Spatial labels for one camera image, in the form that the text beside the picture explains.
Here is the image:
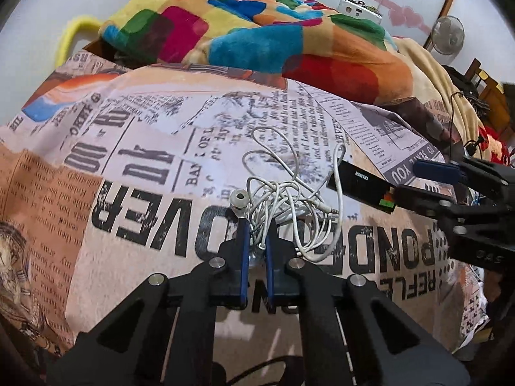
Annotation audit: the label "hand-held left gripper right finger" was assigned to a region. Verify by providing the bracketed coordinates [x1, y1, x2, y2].
[263, 219, 471, 386]

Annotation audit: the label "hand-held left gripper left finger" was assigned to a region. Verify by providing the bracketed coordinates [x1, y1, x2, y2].
[48, 218, 252, 386]

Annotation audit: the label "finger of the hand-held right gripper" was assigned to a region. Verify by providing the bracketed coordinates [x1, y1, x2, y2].
[391, 187, 515, 268]
[414, 156, 515, 201]

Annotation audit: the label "black box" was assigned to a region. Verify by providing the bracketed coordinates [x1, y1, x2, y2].
[327, 160, 397, 214]

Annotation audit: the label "white earphones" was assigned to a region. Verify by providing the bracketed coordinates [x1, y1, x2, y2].
[229, 126, 347, 263]

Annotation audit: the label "red plush toy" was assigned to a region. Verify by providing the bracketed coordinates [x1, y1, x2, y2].
[481, 126, 515, 166]

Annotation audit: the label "beige blanket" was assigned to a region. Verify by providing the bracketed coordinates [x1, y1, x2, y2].
[392, 36, 490, 150]

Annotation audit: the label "dark cloth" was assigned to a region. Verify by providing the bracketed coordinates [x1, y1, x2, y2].
[442, 64, 480, 98]

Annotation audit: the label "wooden chair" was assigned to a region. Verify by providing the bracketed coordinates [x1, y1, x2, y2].
[464, 58, 515, 134]

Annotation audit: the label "white electric fan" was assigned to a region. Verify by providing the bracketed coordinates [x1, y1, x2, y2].
[430, 15, 466, 57]

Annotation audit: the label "newspaper print bed sheet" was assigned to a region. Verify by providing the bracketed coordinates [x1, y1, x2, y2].
[0, 50, 490, 359]

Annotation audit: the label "pink heart garland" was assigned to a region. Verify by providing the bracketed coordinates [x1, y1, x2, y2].
[306, 0, 432, 38]

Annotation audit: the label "white box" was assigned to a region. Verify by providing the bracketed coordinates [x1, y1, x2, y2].
[337, 0, 383, 23]

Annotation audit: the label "multicoloured fleece blanket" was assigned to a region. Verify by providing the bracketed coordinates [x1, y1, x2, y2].
[98, 0, 415, 108]

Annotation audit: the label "black cable with clip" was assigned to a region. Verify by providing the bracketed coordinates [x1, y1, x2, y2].
[448, 90, 488, 158]

